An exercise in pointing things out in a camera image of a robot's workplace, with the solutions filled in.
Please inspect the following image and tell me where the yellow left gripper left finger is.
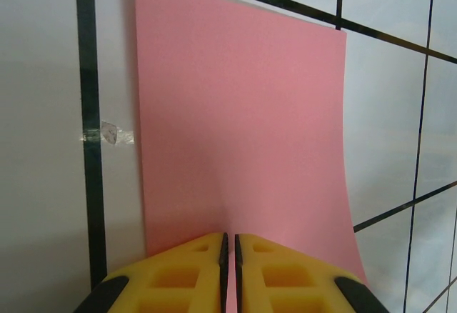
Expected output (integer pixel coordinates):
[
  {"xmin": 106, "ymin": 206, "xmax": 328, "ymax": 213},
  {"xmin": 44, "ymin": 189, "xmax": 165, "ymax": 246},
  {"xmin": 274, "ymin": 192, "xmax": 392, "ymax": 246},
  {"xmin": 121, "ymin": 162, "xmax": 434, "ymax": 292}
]
[{"xmin": 79, "ymin": 232, "xmax": 229, "ymax": 313}]

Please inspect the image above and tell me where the pink cloth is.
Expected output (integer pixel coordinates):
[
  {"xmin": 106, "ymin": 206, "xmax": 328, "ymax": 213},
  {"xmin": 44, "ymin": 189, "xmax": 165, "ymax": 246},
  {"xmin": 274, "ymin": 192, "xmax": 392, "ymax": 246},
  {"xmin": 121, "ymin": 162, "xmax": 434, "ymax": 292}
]
[{"xmin": 134, "ymin": 0, "xmax": 368, "ymax": 313}]

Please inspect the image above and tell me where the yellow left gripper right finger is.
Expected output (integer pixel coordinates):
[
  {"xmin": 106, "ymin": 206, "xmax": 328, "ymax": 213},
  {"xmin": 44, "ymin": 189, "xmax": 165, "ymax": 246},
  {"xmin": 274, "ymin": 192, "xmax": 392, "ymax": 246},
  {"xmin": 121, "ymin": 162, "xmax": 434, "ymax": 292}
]
[{"xmin": 234, "ymin": 233, "xmax": 381, "ymax": 313}]

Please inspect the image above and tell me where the clear tape scrap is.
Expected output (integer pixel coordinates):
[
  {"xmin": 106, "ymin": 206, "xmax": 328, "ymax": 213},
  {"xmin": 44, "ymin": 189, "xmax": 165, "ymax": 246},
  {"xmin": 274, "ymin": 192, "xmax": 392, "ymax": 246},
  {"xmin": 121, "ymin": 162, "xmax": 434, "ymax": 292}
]
[{"xmin": 80, "ymin": 119, "xmax": 136, "ymax": 146}]

